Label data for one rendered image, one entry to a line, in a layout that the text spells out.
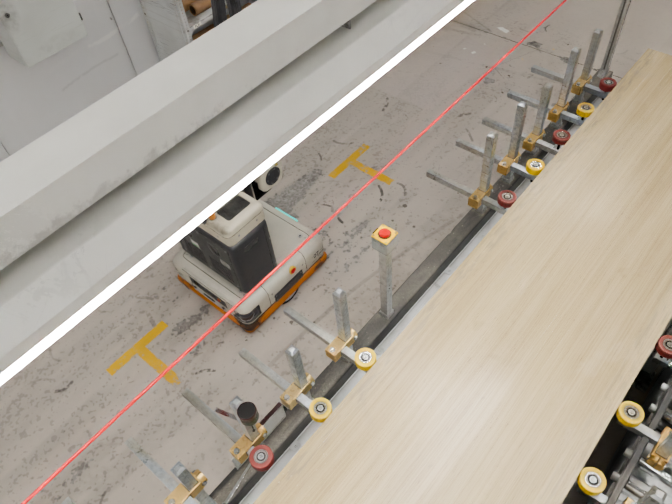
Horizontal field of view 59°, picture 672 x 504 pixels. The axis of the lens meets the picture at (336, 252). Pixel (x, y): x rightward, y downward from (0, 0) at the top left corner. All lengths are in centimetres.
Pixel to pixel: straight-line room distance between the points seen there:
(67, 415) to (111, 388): 25
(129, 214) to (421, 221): 320
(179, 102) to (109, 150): 9
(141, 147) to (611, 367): 192
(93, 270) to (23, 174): 12
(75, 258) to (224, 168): 20
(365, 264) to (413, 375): 151
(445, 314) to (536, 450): 58
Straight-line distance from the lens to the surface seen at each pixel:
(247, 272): 304
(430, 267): 267
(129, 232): 68
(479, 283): 239
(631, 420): 223
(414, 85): 484
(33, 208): 62
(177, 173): 70
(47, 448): 347
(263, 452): 209
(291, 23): 75
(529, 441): 211
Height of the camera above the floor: 283
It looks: 51 degrees down
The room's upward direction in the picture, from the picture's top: 7 degrees counter-clockwise
